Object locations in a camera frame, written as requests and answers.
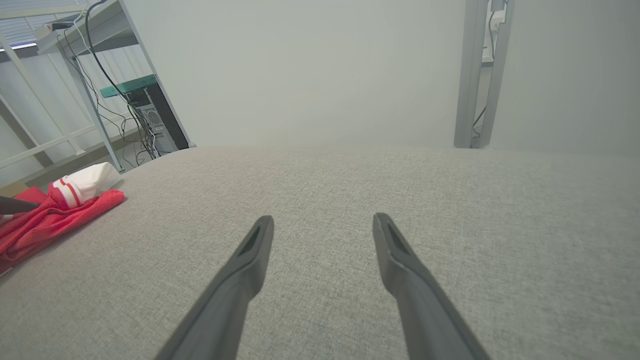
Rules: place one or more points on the white metal railing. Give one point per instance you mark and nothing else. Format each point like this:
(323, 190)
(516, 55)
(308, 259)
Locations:
(30, 145)

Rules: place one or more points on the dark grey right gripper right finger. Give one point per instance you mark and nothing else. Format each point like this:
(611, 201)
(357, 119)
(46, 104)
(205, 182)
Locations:
(425, 315)

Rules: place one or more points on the teal flat box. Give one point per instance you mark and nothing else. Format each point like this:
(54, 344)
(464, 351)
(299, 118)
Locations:
(127, 86)

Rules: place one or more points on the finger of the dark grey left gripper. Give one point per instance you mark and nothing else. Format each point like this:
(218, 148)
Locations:
(15, 205)

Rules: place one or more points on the red white jersey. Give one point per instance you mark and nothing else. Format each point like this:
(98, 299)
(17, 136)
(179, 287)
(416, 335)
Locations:
(60, 217)

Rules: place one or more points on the grey metal desk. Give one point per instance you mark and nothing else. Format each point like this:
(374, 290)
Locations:
(100, 25)

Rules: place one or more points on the black computer tower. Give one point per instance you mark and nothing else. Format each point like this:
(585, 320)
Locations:
(162, 120)

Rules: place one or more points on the grey aluminium frame post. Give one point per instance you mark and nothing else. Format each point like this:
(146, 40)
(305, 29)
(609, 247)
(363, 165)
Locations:
(470, 75)

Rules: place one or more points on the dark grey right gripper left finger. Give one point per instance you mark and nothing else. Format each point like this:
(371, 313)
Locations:
(225, 305)

